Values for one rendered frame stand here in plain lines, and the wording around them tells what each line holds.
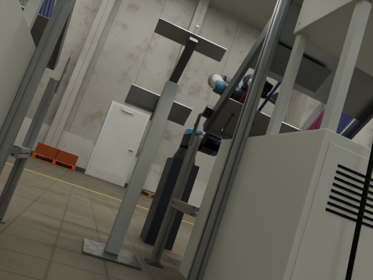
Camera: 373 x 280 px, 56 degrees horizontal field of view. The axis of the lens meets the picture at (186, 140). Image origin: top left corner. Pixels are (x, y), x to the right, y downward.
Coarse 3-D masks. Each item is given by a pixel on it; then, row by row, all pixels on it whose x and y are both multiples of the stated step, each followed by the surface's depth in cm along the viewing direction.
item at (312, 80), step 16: (288, 16) 145; (288, 32) 149; (288, 48) 149; (320, 48) 153; (272, 64) 153; (304, 64) 153; (320, 64) 158; (336, 64) 158; (304, 80) 158; (320, 80) 158; (352, 80) 162; (368, 80) 162; (320, 96) 167; (352, 96) 167; (368, 96) 167; (352, 112) 173
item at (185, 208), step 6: (198, 114) 178; (198, 120) 174; (192, 132) 176; (192, 138) 172; (174, 198) 165; (174, 204) 162; (180, 204) 154; (186, 204) 146; (180, 210) 151; (186, 210) 144; (192, 210) 143; (144, 258) 167; (150, 264) 160; (156, 264) 162
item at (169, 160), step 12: (168, 168) 224; (180, 168) 221; (192, 168) 223; (168, 180) 218; (192, 180) 223; (156, 192) 231; (168, 192) 218; (156, 204) 219; (156, 216) 215; (180, 216) 219; (144, 228) 225; (156, 228) 214; (144, 240) 214; (168, 240) 216
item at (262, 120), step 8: (232, 104) 170; (240, 104) 170; (224, 112) 173; (232, 112) 173; (240, 112) 173; (256, 112) 173; (216, 120) 176; (224, 120) 176; (232, 120) 176; (256, 120) 176; (264, 120) 176; (216, 128) 179; (232, 128) 179; (256, 128) 179; (264, 128) 179; (280, 128) 179; (288, 128) 179; (296, 128) 179; (232, 136) 182; (248, 136) 182
